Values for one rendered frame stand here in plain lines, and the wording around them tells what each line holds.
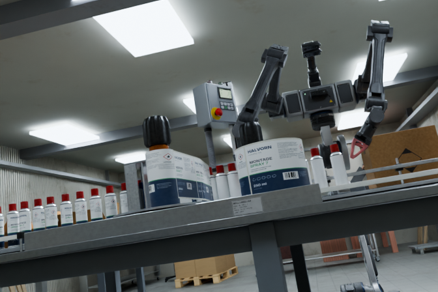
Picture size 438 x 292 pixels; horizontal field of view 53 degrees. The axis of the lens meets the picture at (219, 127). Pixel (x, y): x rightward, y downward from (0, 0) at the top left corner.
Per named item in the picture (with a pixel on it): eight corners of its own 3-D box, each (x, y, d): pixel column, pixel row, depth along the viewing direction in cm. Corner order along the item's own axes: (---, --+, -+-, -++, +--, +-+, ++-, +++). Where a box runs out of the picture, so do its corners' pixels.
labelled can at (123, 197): (120, 229, 192) (116, 184, 197) (126, 229, 197) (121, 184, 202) (131, 227, 191) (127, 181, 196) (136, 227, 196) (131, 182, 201)
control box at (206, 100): (197, 127, 201) (191, 88, 205) (223, 129, 212) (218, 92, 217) (212, 121, 194) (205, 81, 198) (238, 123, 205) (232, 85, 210)
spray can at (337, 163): (337, 194, 174) (327, 145, 179) (337, 195, 179) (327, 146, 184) (351, 191, 173) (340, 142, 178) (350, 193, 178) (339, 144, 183)
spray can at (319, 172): (317, 197, 177) (307, 148, 181) (317, 198, 182) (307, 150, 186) (330, 195, 176) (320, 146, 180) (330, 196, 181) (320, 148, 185)
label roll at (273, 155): (274, 198, 139) (266, 154, 142) (326, 187, 124) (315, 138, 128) (228, 203, 126) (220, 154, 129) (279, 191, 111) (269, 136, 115)
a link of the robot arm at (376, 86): (391, 32, 199) (366, 30, 202) (394, 24, 194) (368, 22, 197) (386, 113, 181) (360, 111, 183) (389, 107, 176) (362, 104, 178)
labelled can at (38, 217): (33, 244, 202) (30, 200, 207) (45, 242, 205) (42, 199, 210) (34, 244, 198) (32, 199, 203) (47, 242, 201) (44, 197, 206)
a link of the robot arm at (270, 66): (287, 59, 206) (265, 53, 209) (288, 51, 202) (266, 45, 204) (257, 131, 185) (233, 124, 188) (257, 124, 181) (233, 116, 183)
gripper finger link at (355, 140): (344, 152, 176) (356, 133, 177) (343, 155, 183) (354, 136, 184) (360, 161, 175) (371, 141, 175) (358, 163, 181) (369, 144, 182)
